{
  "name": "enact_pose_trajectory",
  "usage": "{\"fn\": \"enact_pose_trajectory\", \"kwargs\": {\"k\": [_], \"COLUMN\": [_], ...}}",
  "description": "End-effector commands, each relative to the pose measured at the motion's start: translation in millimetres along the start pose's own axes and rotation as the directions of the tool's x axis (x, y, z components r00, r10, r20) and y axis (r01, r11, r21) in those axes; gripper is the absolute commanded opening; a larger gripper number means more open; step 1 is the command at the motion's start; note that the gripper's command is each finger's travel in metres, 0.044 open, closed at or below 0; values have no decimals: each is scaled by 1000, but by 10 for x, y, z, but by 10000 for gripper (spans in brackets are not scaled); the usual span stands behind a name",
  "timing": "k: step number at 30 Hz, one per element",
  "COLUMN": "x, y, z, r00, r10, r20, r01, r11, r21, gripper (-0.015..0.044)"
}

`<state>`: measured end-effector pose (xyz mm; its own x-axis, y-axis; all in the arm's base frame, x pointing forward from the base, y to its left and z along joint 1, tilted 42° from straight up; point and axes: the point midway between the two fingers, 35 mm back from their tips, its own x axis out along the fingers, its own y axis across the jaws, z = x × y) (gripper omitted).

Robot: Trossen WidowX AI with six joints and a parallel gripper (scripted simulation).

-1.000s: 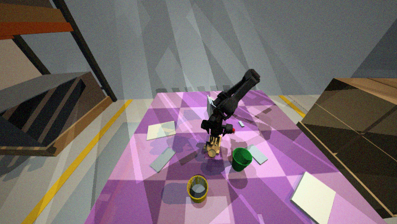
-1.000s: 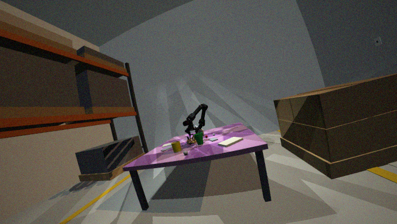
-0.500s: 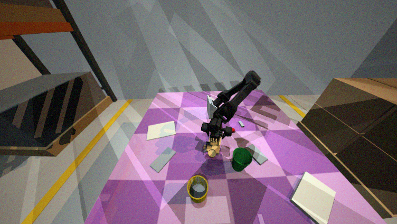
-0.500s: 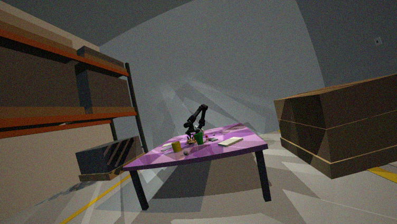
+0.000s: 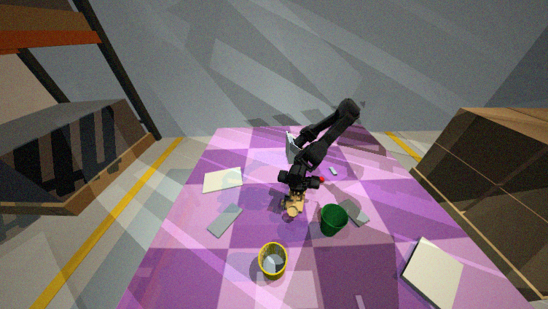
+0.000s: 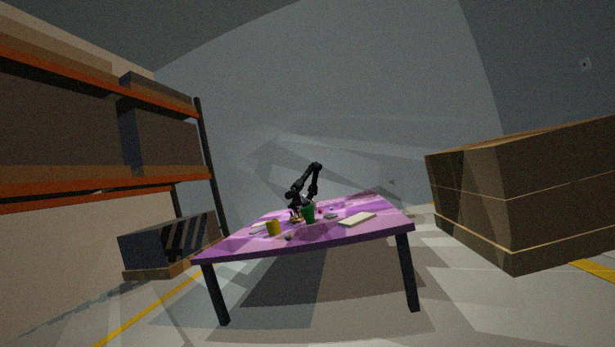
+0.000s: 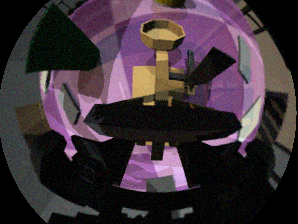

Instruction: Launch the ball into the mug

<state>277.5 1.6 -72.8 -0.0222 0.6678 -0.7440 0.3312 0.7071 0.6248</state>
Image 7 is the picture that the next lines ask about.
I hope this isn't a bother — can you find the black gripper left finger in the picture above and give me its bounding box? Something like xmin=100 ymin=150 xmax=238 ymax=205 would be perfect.
xmin=71 ymin=135 xmax=136 ymax=186

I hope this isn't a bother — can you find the yellow open cylinder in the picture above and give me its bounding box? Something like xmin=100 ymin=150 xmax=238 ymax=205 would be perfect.
xmin=152 ymin=0 xmax=185 ymax=8

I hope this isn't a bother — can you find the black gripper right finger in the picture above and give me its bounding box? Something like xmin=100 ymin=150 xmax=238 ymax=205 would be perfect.
xmin=177 ymin=140 xmax=242 ymax=189

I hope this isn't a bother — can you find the green cup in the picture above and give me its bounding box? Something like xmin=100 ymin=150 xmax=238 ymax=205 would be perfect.
xmin=24 ymin=3 xmax=100 ymax=73

